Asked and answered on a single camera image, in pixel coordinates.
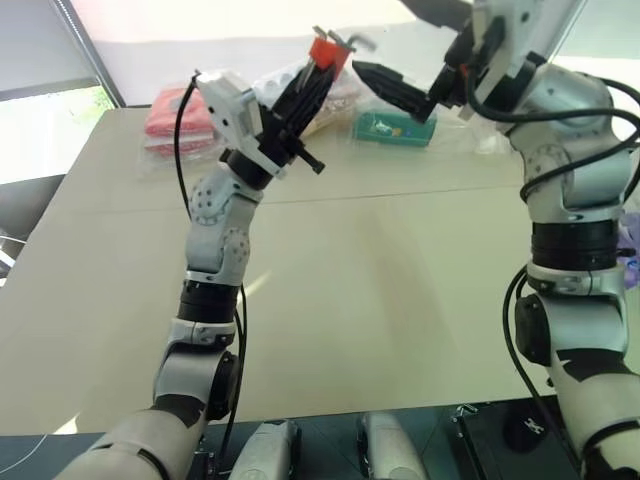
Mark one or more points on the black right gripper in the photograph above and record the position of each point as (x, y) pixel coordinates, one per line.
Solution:
(462, 55)

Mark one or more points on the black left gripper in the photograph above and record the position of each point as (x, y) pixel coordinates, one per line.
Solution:
(280, 140)

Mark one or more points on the small red box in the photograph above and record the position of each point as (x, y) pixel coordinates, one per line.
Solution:
(325, 52)

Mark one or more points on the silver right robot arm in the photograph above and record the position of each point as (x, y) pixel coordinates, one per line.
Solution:
(580, 175)

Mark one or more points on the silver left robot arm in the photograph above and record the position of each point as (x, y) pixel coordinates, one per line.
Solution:
(215, 250)

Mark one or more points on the clear bag of pastel items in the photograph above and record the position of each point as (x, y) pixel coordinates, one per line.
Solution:
(340, 107)

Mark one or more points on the green plastic-wrapped pack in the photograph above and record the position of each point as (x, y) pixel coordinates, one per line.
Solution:
(390, 129)

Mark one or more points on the crumpled clear plastic bag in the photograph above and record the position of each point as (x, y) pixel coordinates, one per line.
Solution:
(480, 137)

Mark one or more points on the red packs in clear wrap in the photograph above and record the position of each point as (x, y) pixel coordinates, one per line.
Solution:
(170, 117)

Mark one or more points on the grey roller blind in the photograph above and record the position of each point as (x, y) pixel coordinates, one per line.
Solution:
(35, 40)

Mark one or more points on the purple plastic bag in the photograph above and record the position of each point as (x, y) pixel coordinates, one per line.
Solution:
(631, 250)

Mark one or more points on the silver rounded robot casing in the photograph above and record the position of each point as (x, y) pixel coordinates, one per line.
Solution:
(390, 445)
(267, 450)

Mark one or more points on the black box with white mark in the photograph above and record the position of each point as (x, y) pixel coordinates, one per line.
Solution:
(510, 440)

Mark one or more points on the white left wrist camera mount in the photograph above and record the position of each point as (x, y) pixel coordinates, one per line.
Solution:
(225, 100)

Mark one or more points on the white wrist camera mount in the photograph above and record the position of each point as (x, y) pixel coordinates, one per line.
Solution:
(225, 100)
(530, 30)

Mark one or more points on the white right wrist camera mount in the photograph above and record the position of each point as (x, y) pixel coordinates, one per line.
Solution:
(530, 30)

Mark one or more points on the black window frame post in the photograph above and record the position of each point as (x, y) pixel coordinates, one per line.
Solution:
(92, 55)

